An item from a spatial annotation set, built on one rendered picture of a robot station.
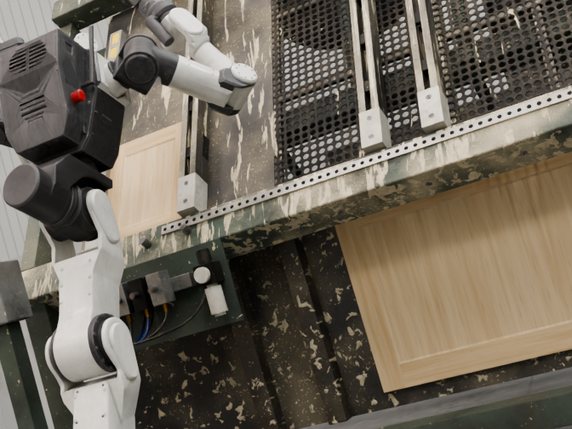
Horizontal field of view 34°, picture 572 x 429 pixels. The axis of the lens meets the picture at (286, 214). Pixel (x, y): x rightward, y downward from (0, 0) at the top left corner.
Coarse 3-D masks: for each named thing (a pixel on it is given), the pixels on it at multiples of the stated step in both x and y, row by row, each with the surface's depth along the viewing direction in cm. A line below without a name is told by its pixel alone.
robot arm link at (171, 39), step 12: (168, 0) 266; (156, 12) 264; (168, 12) 265; (156, 24) 262; (168, 24) 263; (156, 36) 263; (168, 36) 261; (180, 36) 264; (168, 48) 268; (180, 48) 269
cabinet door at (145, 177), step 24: (144, 144) 306; (168, 144) 301; (120, 168) 306; (144, 168) 301; (168, 168) 295; (120, 192) 300; (144, 192) 295; (168, 192) 289; (120, 216) 294; (144, 216) 289; (168, 216) 283
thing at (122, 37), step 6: (120, 30) 343; (120, 36) 341; (126, 36) 345; (120, 42) 339; (120, 48) 338; (108, 54) 338; (108, 60) 337; (108, 174) 306; (96, 240) 290; (90, 246) 290; (96, 246) 289
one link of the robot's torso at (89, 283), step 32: (96, 192) 235; (96, 224) 234; (64, 256) 241; (96, 256) 231; (64, 288) 232; (96, 288) 229; (64, 320) 228; (96, 320) 223; (64, 352) 223; (96, 352) 220
